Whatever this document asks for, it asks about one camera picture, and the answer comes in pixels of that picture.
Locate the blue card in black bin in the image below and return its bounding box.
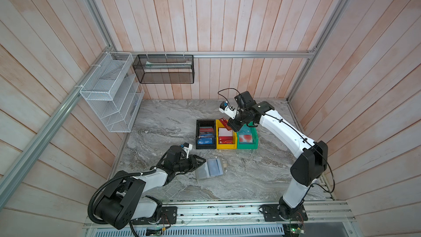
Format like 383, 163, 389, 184
197, 137, 213, 145

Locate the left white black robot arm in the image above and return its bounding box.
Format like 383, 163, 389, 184
87, 143, 206, 230

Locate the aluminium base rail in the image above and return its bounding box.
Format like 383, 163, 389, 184
161, 199, 356, 227

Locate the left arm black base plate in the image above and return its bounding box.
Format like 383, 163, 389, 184
132, 206, 178, 226

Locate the left aluminium wall rail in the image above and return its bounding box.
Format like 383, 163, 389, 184
1, 46, 115, 209

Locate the white card in yellow bin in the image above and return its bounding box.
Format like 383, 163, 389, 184
218, 128, 233, 137

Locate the red card in black bin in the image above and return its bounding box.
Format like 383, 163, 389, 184
198, 127, 214, 135

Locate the card with red circle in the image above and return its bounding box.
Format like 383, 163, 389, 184
239, 135, 254, 144

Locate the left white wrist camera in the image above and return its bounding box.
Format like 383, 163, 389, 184
180, 143, 193, 159

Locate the black wire mesh basket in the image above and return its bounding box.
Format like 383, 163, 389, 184
132, 54, 195, 84

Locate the white wire mesh shelf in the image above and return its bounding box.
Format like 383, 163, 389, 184
80, 52, 145, 133

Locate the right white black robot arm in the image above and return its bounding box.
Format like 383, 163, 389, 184
219, 91, 330, 221

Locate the red credit card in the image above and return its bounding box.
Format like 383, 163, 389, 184
219, 117, 232, 131

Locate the black plastic bin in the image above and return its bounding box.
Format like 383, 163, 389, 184
195, 119, 217, 150

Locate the green plastic bin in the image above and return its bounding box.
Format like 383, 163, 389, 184
236, 125, 259, 150

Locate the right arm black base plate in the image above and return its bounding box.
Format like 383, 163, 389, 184
259, 204, 308, 222

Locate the red card in yellow bin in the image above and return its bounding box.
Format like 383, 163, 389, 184
218, 136, 234, 144

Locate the grey card holder wallet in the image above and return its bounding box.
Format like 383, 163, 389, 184
195, 158, 224, 181

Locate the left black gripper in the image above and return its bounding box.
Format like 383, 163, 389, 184
174, 154, 206, 173

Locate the yellow plastic bin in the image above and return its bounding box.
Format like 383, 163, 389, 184
216, 120, 237, 150

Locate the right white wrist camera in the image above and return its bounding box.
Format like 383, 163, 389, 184
219, 101, 237, 119

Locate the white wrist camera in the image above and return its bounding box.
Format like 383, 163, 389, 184
180, 143, 193, 159
219, 101, 237, 119

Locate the horizontal aluminium wall rail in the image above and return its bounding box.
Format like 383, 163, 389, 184
110, 50, 315, 59

